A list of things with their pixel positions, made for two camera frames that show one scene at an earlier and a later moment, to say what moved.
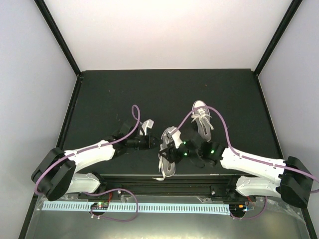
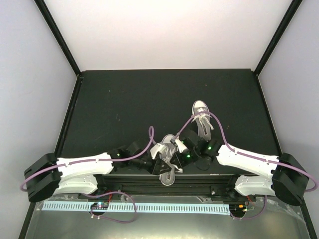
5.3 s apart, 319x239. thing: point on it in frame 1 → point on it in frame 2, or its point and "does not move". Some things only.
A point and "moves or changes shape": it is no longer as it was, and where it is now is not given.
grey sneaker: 167,168 moves or changes shape
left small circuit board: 99,205 does not move
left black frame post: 48,17 does not move
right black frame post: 282,27 does not move
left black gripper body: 150,142 → 150,168
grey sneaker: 203,119 does not move
